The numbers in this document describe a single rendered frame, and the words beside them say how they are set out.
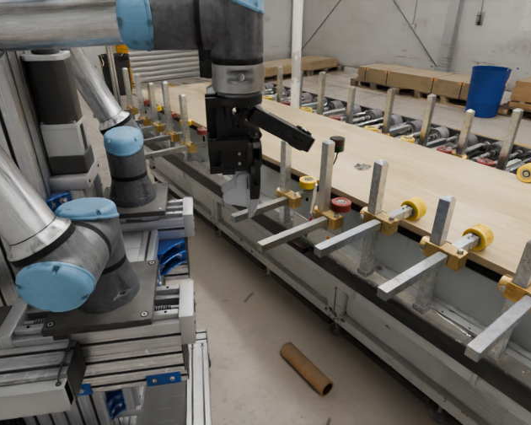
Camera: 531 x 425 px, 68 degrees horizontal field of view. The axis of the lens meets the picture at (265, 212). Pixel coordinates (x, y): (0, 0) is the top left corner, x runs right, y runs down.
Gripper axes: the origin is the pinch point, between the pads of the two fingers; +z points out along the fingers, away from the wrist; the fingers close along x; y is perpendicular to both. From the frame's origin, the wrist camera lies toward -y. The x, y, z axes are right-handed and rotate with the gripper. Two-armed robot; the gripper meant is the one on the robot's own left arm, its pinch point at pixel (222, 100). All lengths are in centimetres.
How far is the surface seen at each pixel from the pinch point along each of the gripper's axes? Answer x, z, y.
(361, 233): 39, 36, -42
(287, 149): -14.5, 25.1, -27.9
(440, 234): 52, 31, -61
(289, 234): 21, 46, -21
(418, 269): 61, 36, -50
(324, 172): 7.2, 27.4, -37.7
